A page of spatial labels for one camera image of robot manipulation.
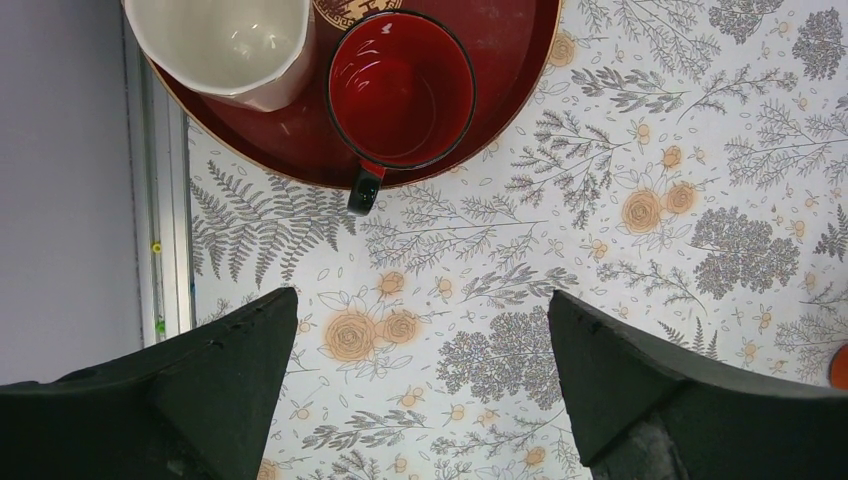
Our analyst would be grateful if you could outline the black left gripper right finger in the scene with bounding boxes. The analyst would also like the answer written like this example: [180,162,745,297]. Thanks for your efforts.
[548,291,847,479]

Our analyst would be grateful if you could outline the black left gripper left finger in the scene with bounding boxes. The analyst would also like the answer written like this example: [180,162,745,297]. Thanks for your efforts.
[1,288,298,479]

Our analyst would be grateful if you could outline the light pink mug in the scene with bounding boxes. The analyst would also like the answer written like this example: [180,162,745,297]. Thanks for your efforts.
[123,0,317,112]

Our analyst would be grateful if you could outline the red mug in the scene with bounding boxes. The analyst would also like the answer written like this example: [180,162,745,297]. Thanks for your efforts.
[325,9,477,215]

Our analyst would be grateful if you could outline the large orange mug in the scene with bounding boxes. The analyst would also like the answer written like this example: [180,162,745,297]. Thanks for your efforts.
[827,344,848,390]

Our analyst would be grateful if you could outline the floral tablecloth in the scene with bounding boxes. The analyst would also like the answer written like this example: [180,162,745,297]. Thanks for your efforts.
[188,1,847,479]

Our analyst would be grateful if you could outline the red round tray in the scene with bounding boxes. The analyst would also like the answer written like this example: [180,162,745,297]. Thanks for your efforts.
[142,1,562,189]

